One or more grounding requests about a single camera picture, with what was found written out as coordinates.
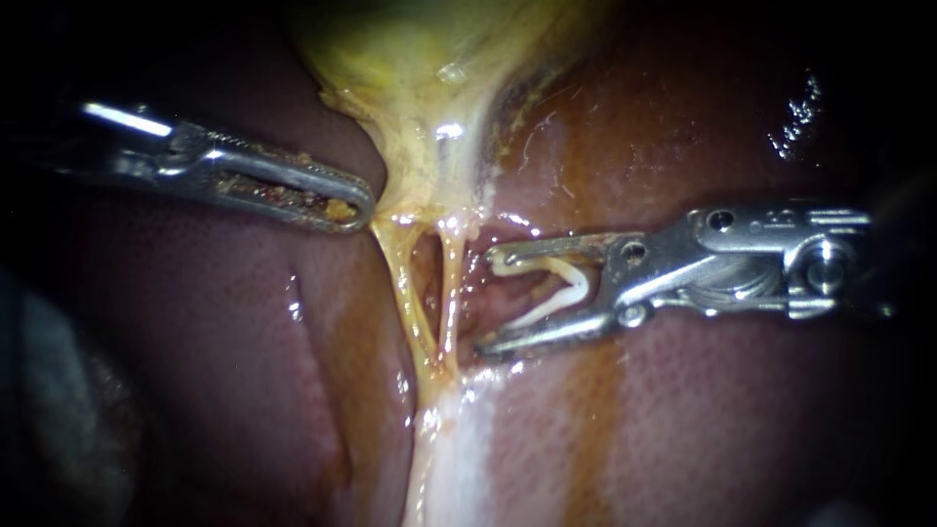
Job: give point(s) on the dark red liver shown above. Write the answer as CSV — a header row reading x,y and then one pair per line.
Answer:
x,y
695,410

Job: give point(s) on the white clip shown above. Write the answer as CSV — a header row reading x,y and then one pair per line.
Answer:
x,y
575,277

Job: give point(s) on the thin tube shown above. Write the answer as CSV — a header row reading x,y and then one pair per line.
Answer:
x,y
450,278
401,282

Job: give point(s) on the gallbladder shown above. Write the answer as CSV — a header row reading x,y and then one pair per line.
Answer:
x,y
410,88

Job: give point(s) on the right arm instrument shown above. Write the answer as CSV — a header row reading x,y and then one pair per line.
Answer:
x,y
732,263

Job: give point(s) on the right arm instrument jaw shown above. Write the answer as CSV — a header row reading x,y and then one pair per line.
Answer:
x,y
549,335
556,247

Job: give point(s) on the left arm instrument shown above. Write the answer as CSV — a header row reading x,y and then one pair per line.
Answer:
x,y
143,150

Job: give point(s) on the left arm instrument jaw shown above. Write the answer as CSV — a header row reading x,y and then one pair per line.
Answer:
x,y
293,167

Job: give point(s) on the pale fatty tissue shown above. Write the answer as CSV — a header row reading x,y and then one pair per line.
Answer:
x,y
454,454

